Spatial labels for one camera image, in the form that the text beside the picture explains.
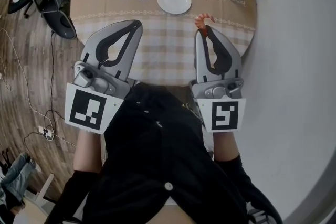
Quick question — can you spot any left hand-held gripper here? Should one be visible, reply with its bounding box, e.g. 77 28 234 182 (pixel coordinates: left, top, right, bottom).
64 19 144 135

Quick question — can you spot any orange shrimp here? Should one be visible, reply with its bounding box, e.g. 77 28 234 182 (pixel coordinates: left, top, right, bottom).
194 13 216 36

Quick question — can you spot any beige floral checked tablecloth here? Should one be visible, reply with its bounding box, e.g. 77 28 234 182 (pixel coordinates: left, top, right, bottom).
69 0 258 87

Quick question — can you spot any white wooden furniture piece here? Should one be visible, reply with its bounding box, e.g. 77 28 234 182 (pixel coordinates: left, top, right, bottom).
22 173 56 218

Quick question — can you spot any white power strip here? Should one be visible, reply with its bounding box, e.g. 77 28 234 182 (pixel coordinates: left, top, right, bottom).
37 125 55 141

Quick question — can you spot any blue denim garment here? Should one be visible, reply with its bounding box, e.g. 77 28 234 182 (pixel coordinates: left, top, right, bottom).
0 151 42 209

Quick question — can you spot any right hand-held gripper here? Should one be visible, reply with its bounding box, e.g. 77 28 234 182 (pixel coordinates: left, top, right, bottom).
188 25 247 133

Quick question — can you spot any person's left forearm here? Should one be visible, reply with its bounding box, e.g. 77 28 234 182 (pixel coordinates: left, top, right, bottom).
61 127 107 208

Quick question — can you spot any black cable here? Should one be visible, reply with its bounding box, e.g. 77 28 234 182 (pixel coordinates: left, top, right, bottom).
23 30 57 152

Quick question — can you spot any white cable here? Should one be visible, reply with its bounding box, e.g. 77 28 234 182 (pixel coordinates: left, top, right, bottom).
0 27 77 146

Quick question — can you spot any person's black clothing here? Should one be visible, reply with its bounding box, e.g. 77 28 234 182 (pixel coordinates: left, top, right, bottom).
47 82 283 224

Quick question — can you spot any person's right forearm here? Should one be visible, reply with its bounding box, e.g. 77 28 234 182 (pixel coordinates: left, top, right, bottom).
211 130 254 192

